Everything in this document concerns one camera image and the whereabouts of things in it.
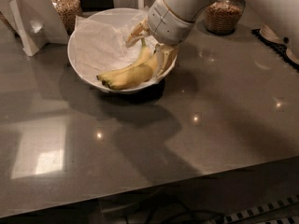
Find yellow banana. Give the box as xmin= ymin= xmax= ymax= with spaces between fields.
xmin=102 ymin=53 xmax=158 ymax=90
xmin=96 ymin=38 xmax=151 ymax=81

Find white paper liner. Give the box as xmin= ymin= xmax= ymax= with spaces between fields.
xmin=71 ymin=6 xmax=173 ymax=94

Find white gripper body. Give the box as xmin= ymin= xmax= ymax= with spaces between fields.
xmin=148 ymin=0 xmax=194 ymax=46

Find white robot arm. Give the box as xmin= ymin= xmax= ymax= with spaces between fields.
xmin=127 ymin=0 xmax=299 ymax=68

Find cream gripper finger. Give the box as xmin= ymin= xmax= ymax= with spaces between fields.
xmin=125 ymin=18 xmax=150 ymax=48
xmin=154 ymin=45 xmax=179 ymax=77

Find white angled stand left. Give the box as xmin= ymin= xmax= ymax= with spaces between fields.
xmin=0 ymin=0 xmax=69 ymax=56

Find black woven mat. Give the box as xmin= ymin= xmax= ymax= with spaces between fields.
xmin=251 ymin=23 xmax=299 ymax=72

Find glass jar of grains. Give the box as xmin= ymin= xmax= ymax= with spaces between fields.
xmin=51 ymin=0 xmax=82 ymax=35
xmin=204 ymin=0 xmax=246 ymax=35

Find left glass jar of grains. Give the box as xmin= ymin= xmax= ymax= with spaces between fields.
xmin=51 ymin=0 xmax=82 ymax=35

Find right glass jar of grains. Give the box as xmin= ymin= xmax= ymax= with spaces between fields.
xmin=204 ymin=0 xmax=246 ymax=35

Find white bowl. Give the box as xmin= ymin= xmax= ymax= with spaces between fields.
xmin=66 ymin=7 xmax=178 ymax=95

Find black cables under table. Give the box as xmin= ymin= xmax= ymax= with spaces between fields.
xmin=124 ymin=196 xmax=225 ymax=224

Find black white striped strip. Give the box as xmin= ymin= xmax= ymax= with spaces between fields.
xmin=202 ymin=195 xmax=299 ymax=224

